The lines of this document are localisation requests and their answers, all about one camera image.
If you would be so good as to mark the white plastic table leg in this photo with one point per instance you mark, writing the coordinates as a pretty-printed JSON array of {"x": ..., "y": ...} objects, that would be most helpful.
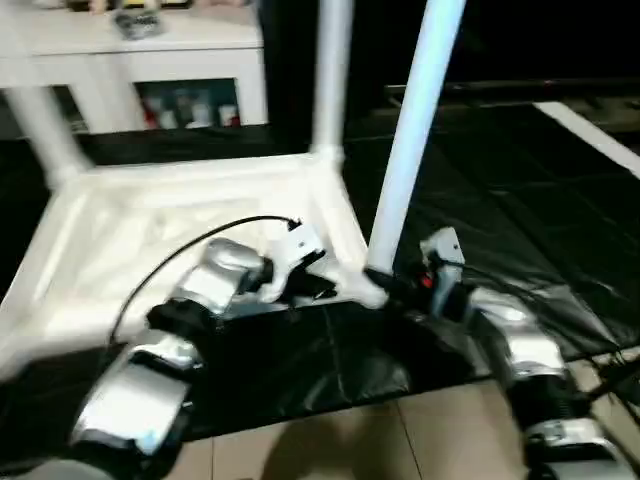
[
  {"x": 330, "y": 75},
  {"x": 415, "y": 125},
  {"x": 50, "y": 140}
]

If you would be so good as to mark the white glass door cabinet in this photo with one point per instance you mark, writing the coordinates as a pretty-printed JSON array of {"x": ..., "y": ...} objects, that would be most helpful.
[{"x": 125, "y": 60}]

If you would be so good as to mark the white flat strip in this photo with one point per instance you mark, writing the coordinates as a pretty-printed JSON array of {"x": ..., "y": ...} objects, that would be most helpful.
[{"x": 590, "y": 135}]

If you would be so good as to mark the black box with label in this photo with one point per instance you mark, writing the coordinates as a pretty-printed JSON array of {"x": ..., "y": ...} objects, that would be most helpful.
[{"x": 380, "y": 45}]

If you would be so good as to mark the red white bottle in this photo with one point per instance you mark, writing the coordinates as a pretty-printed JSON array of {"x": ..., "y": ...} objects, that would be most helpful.
[{"x": 152, "y": 114}]

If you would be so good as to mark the dark crumpled bundle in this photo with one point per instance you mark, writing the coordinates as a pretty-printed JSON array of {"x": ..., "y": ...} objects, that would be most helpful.
[{"x": 137, "y": 25}]

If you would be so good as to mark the black long rail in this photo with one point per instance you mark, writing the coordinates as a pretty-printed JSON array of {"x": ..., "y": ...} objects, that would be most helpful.
[{"x": 525, "y": 87}]

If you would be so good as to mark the white plastic table top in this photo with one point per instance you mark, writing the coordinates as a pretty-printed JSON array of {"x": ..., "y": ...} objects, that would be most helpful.
[{"x": 175, "y": 200}]

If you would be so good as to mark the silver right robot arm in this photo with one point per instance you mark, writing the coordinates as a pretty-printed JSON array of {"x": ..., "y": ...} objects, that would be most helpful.
[{"x": 530, "y": 345}]

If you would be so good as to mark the black tripod stand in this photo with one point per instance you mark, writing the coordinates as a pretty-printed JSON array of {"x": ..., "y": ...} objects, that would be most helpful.
[{"x": 615, "y": 375}]

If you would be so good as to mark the black work mat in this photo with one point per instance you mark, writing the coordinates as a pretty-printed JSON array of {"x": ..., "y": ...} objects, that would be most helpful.
[{"x": 500, "y": 200}]

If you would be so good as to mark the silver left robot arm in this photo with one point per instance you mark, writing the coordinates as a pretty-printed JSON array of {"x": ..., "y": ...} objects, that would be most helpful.
[{"x": 220, "y": 275}]

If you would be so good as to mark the small white jar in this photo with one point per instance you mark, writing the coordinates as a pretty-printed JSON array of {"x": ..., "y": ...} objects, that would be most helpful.
[{"x": 227, "y": 116}]

